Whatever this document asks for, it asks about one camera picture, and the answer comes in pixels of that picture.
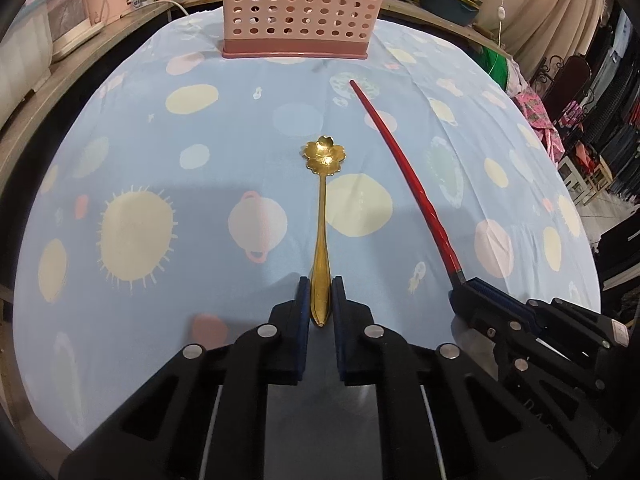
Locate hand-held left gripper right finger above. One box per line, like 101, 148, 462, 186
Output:
330, 275, 587, 480

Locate green cloth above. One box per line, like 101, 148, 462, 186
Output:
482, 45, 512, 91

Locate gold flower spoon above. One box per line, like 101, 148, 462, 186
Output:
300, 135, 349, 329

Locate dark metal chair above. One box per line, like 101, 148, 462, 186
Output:
537, 55, 594, 121

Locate white ribbed plastic container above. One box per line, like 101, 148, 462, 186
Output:
0, 7, 54, 127

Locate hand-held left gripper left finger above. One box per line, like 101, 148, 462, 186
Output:
59, 275, 311, 480

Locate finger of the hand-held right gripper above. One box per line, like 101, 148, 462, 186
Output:
465, 279, 615, 362
448, 289, 622, 467

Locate blue patterned tablecloth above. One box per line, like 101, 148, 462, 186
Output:
12, 10, 604, 454

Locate pink patterned cloth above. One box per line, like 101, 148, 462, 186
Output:
510, 87, 569, 161

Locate hanging dark clothes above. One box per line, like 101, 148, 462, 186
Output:
575, 10, 640, 291

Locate white appliance power cord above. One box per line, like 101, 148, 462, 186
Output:
132, 0, 189, 14

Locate white cable with switch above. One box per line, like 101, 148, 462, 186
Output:
487, 0, 557, 76

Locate pink perforated utensil basket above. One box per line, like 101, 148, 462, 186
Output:
221, 0, 389, 60

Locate beige curtain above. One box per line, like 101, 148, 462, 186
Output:
465, 0, 614, 69

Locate red chopstick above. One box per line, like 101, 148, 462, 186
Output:
348, 79, 467, 288

